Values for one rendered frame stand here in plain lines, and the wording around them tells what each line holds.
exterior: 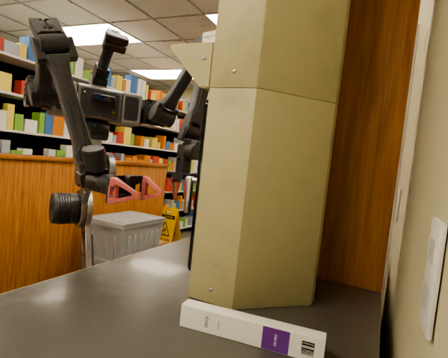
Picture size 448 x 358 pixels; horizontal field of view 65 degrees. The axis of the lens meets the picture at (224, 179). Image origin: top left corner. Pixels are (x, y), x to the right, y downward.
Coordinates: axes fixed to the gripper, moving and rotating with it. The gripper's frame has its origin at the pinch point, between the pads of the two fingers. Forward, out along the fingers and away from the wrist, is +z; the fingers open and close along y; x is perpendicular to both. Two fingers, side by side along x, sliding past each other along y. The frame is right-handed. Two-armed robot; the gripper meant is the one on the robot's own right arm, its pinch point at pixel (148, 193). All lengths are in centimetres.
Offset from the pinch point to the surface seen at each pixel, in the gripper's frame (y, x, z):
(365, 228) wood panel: 34, 3, 50
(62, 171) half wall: 120, 26, -181
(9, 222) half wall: 79, 61, -178
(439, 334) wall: -34, -2, 61
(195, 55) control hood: -2.8, -33.8, 10.8
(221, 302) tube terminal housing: -4.1, 18.5, 26.4
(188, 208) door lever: 0.6, 1.3, 12.0
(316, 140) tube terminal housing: 8.7, -18.9, 37.8
